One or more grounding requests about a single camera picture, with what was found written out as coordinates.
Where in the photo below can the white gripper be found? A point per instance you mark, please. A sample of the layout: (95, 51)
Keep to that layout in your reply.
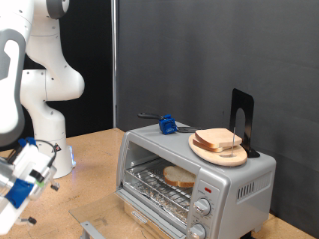
(31, 159)

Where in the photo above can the white bread slice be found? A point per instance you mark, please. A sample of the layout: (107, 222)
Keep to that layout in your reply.
(179, 176)

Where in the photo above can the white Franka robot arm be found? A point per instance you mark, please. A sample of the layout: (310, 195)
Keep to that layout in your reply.
(50, 83)

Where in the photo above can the metal oven rack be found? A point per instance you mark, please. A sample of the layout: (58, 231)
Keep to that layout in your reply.
(149, 186)

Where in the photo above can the silver oven knob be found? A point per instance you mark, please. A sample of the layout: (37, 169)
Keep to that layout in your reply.
(197, 231)
(202, 206)

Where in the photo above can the silver toaster oven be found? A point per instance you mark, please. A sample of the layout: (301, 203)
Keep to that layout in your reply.
(239, 176)

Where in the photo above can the aluminium foil tray liner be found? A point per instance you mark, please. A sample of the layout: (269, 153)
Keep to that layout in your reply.
(172, 212)

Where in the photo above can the vertical metal pole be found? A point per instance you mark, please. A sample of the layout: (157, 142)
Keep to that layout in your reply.
(114, 66)

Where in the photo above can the brown-crusted bread slice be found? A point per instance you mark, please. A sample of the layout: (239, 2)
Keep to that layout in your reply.
(217, 137)
(206, 147)

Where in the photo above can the round wooden plate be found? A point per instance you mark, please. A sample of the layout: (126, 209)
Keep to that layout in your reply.
(226, 159)

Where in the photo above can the black metal bookend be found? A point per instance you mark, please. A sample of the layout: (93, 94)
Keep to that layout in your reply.
(249, 109)

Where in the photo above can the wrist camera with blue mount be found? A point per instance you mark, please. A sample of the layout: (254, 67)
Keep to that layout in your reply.
(18, 194)

